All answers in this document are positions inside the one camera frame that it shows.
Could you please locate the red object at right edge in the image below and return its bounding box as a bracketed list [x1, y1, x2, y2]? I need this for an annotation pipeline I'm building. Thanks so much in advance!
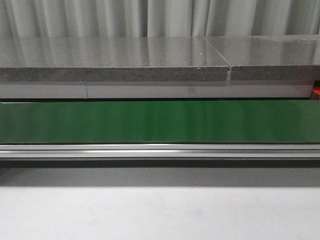
[311, 86, 320, 100]

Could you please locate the grey pleated curtain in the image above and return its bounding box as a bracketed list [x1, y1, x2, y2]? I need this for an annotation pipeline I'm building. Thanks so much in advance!
[0, 0, 320, 38]

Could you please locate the aluminium conveyor side rail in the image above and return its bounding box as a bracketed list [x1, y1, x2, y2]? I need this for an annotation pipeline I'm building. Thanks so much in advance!
[0, 143, 320, 160]

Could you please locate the grey stone slab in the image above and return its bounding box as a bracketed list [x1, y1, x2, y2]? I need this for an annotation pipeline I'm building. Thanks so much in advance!
[0, 37, 228, 83]
[206, 35, 320, 83]

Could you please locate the white panel behind conveyor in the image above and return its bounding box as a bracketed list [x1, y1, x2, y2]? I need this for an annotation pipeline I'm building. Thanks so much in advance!
[0, 84, 313, 99]

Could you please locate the grey stone slab left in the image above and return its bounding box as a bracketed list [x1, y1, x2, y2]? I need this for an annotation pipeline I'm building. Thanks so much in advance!
[0, 37, 228, 83]

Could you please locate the grey stone slab right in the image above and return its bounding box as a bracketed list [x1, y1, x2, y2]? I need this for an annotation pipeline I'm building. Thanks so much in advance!
[206, 35, 320, 83]

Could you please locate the green conveyor belt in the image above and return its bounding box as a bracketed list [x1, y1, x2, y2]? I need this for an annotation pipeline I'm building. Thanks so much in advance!
[0, 100, 320, 144]

